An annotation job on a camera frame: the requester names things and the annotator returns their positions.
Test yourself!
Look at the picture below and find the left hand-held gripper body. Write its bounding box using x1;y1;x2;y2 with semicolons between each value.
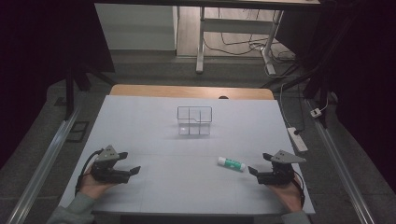
90;145;132;185

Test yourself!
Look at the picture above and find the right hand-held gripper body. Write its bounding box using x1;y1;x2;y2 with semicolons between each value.
257;149;307;187

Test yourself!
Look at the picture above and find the white and green glue stick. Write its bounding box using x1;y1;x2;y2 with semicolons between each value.
217;156;247;173

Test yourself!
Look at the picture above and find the clear plastic organizer box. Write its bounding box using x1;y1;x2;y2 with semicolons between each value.
177;105;214;136

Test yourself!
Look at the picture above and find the person's left hand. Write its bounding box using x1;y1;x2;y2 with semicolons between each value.
78;166;116;201

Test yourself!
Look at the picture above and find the person's right hand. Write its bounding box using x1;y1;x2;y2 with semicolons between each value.
269;179;304;215

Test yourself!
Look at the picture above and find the white power strip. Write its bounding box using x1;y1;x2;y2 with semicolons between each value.
286;126;309;153

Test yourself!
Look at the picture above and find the black floor plate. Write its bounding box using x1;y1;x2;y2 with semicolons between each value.
65;120;91;144

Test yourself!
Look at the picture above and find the white table mat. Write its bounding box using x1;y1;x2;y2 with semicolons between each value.
58;94;316;216

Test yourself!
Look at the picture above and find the black metal stand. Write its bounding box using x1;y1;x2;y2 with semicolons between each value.
64;64;117;121
261;60;332;129

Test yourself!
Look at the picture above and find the dark curtain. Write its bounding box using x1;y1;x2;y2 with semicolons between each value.
0;0;116;171
275;0;396;194

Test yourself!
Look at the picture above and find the white panel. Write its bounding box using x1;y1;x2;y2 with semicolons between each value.
94;3;178;51

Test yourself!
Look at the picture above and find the white-legged desk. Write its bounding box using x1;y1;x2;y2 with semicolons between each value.
94;0;321;76

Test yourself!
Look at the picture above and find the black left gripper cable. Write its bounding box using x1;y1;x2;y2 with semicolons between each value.
74;148;105;197

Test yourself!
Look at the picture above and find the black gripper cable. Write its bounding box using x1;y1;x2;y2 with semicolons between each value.
293;171;306;209
74;148;105;197

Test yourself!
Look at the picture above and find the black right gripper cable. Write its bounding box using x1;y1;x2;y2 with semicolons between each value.
293;171;306;209

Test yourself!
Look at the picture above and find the white floor cable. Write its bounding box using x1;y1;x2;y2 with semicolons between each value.
253;41;300;129

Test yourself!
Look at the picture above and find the aluminium rail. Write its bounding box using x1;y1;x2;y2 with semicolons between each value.
6;104;84;224
305;98;378;224

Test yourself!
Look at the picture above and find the black floor cable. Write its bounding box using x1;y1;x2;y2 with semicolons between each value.
204;8;297;62

